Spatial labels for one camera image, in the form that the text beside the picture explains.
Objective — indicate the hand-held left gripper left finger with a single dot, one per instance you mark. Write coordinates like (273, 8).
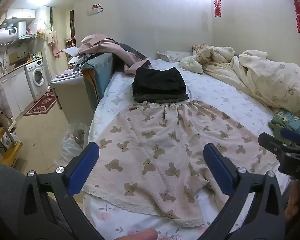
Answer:
(84, 168)

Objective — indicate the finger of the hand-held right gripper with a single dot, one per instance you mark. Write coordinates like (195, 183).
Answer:
(271, 142)
(291, 134)

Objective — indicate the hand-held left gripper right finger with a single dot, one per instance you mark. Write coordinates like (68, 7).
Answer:
(218, 170)

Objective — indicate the pink bear print pants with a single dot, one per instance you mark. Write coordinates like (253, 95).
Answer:
(152, 135)

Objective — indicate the person's right hand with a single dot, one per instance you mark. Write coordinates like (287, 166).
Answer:
(296, 202)

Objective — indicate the person's left hand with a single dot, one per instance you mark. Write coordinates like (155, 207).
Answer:
(140, 235)

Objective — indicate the green printed cloth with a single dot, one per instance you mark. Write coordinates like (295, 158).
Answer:
(285, 120)

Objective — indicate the clear plastic bag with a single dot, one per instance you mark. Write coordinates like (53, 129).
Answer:
(72, 142)

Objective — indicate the cream comforter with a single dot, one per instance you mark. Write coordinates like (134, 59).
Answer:
(265, 80)

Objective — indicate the wooden rack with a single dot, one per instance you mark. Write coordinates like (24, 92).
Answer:
(11, 150)

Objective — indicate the white floral bed sheet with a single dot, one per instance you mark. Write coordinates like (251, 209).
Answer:
(215, 90)

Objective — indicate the red patterned rug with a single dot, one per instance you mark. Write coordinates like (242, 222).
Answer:
(41, 103)

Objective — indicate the white bedside cabinet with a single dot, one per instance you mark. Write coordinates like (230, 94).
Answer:
(67, 92)

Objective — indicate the white washing machine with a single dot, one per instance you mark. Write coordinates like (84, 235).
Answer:
(37, 77)

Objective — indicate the white kitchen base cabinet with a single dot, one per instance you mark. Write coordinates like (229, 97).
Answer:
(17, 90)

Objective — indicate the stack of dark folded clothes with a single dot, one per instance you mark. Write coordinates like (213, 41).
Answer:
(160, 83)

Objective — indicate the white paper sheet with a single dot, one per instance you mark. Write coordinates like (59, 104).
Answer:
(70, 51)

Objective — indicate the brown floral pillow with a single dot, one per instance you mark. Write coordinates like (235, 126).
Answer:
(198, 47)

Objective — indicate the white floral pillow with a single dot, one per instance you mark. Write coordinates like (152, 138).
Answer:
(173, 56)

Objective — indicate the pink cloth pile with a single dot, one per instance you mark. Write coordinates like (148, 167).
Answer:
(102, 47)

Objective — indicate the dark grey garment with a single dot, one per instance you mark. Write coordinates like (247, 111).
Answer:
(130, 48)

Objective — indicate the hanging pink towel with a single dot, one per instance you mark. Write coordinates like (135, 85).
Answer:
(53, 42)

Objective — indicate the range hood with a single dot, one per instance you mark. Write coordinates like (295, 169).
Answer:
(27, 36)

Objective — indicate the hanging plastic bag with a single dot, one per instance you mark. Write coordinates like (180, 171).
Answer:
(40, 27)

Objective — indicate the white water heater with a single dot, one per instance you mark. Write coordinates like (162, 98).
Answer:
(7, 33)

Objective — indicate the red white wall sticker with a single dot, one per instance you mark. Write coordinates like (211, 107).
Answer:
(96, 9)

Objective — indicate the white wall cabinet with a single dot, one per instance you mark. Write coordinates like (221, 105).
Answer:
(21, 13)

